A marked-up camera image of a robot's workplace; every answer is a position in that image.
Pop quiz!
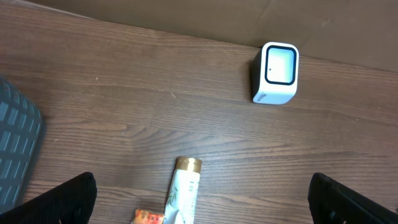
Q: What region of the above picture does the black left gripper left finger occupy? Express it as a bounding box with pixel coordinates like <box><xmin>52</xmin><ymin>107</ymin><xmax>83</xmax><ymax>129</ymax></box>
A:
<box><xmin>1</xmin><ymin>172</ymin><xmax>97</xmax><ymax>224</ymax></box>

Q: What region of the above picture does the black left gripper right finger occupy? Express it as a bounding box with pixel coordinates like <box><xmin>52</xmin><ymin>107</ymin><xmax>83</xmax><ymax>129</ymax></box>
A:
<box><xmin>308</xmin><ymin>172</ymin><xmax>397</xmax><ymax>224</ymax></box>

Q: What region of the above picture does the small orange packet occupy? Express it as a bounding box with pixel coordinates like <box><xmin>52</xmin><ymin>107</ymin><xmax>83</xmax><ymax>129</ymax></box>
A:
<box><xmin>131</xmin><ymin>209</ymin><xmax>164</xmax><ymax>224</ymax></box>

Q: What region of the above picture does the white tube with gold cap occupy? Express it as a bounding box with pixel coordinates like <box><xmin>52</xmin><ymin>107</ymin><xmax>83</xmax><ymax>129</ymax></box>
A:
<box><xmin>164</xmin><ymin>157</ymin><xmax>202</xmax><ymax>224</ymax></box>

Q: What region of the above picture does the white barcode scanner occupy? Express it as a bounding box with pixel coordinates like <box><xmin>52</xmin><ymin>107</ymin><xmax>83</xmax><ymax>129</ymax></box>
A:
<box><xmin>251</xmin><ymin>42</ymin><xmax>299</xmax><ymax>105</ymax></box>

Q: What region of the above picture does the grey plastic shopping basket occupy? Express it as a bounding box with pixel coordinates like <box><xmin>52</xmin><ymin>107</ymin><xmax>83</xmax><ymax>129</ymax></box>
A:
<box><xmin>1</xmin><ymin>78</ymin><xmax>44</xmax><ymax>213</ymax></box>

